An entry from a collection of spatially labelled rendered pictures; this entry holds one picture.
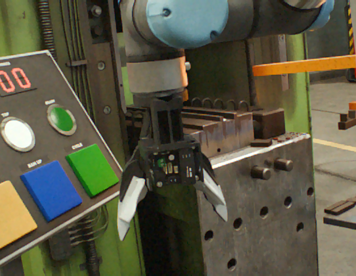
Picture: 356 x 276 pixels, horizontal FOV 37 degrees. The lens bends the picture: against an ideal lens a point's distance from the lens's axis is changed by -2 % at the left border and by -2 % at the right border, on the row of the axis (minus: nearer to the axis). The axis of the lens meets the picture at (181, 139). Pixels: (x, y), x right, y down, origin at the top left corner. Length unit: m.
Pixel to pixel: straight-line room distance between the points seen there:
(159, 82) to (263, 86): 0.87
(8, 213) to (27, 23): 0.51
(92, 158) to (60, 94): 0.12
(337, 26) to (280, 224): 8.40
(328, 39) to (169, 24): 8.96
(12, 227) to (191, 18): 0.35
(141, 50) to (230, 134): 0.62
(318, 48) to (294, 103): 7.71
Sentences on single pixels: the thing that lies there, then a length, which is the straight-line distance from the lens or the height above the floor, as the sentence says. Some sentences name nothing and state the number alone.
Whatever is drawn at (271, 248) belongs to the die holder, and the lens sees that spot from 1.32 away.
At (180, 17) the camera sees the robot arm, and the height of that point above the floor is 1.23.
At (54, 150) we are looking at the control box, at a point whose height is 1.05.
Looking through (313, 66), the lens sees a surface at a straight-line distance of 1.09.
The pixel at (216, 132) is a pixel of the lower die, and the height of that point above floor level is 0.97.
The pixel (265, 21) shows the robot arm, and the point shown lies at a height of 1.21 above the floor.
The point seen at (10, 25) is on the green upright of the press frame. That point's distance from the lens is 1.11.
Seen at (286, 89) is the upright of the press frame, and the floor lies 1.00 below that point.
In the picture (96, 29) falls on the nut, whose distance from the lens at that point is 1.21.
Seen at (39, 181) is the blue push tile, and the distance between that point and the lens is 0.77.
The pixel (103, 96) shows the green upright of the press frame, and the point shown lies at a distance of 1.20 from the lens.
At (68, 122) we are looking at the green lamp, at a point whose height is 1.08.
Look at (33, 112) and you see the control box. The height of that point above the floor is 1.11.
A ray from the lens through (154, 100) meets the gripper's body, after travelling 0.65.
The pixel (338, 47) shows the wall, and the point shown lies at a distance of 9.64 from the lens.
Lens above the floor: 1.22
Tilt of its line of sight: 12 degrees down
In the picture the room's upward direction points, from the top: 6 degrees counter-clockwise
